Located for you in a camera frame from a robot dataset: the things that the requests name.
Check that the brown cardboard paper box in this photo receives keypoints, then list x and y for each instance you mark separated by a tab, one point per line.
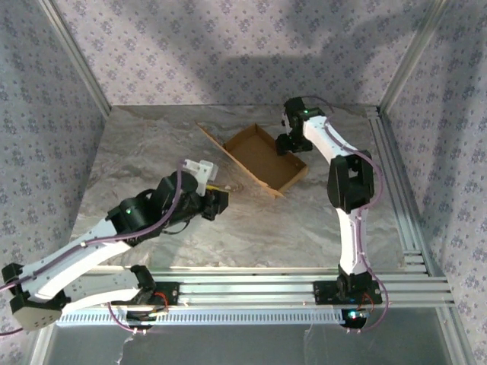
262	159

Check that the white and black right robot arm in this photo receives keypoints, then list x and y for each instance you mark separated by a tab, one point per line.
352	243

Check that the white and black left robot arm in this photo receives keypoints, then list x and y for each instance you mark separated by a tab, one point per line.
76	258

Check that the black controller board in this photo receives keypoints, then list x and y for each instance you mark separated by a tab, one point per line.
354	317
142	317

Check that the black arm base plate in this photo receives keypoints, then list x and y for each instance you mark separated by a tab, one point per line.
169	294
323	292

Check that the aluminium side rail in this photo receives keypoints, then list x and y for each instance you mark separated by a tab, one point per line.
395	175

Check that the aluminium front rail frame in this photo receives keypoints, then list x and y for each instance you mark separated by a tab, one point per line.
247	289

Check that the aluminium corner post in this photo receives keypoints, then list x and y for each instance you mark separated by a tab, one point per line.
411	53
80	61

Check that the aluminium lower frame leg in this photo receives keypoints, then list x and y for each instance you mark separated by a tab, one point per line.
456	338
42	342

